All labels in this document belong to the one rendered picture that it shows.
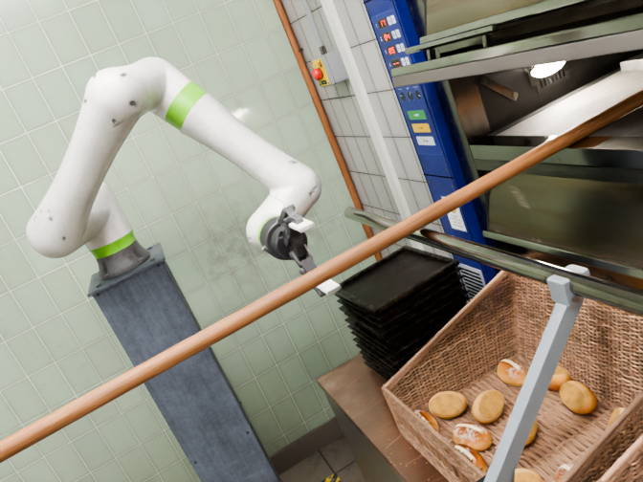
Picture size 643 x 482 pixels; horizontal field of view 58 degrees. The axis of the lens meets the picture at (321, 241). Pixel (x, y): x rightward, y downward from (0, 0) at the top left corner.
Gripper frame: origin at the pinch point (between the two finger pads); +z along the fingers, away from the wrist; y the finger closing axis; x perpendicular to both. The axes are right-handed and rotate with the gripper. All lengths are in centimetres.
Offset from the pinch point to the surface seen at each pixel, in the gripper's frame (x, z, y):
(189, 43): -18, -117, -52
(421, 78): -40.2, -13.3, -20.6
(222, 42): -29, -117, -48
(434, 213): -21.8, 7.8, 0.1
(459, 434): -15, -4, 56
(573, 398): -40, 6, 56
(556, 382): -42, -1, 56
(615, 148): -55, 19, 2
